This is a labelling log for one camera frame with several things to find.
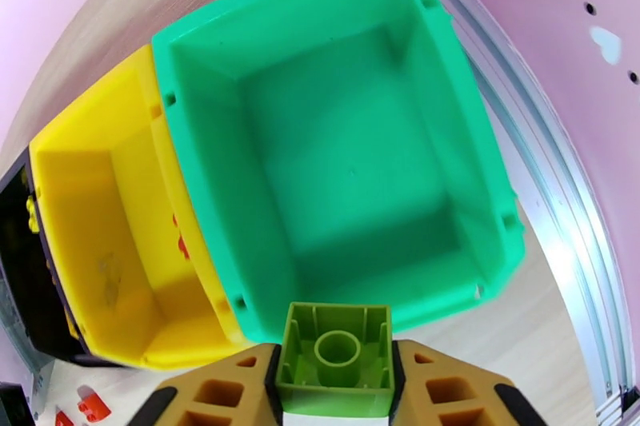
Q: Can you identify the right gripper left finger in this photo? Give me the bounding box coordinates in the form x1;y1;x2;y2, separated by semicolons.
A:
127;341;283;426

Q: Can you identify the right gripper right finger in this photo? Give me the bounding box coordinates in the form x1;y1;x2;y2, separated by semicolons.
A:
390;338;551;426

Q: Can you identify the small green lego brick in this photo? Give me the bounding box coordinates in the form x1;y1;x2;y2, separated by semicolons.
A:
274;301;397;416

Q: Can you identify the red rectangular lego brick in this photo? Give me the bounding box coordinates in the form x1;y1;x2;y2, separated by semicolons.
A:
76;385;112;416

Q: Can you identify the yellow plastic bin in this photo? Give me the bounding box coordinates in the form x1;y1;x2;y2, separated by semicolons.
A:
29;43;261;372

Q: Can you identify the grey compartment organizer box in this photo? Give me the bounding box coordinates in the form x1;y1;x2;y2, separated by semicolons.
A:
0;259;54;391

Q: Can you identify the black plastic bin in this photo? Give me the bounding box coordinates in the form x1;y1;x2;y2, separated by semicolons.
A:
0;149;126;368

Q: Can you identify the green plastic bin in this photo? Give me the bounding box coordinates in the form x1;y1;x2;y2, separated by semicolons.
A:
150;0;527;344

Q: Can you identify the aluminium table edge rail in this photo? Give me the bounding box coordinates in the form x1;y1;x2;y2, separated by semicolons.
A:
350;0;640;426

